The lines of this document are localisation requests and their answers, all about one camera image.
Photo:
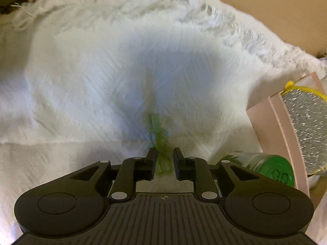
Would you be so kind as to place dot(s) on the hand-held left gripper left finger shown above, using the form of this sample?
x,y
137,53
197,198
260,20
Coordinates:
x,y
152,159

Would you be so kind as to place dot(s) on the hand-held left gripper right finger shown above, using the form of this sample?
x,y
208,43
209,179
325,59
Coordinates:
x,y
178,159

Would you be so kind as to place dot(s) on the green ribbon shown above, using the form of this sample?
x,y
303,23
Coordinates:
x,y
161,143

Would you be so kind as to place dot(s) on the pink cardboard box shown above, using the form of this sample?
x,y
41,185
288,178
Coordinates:
x,y
265,122

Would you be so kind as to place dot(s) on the silver glitter round pad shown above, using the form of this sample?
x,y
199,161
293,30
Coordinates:
x,y
306,122

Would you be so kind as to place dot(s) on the green lid glass jar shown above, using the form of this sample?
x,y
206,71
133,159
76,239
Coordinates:
x,y
270,168

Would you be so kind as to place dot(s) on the white textured bedspread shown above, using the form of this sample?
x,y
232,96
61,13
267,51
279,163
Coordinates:
x,y
51,163

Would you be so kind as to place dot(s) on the white fluffy blanket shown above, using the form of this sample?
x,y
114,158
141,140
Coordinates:
x,y
102,69

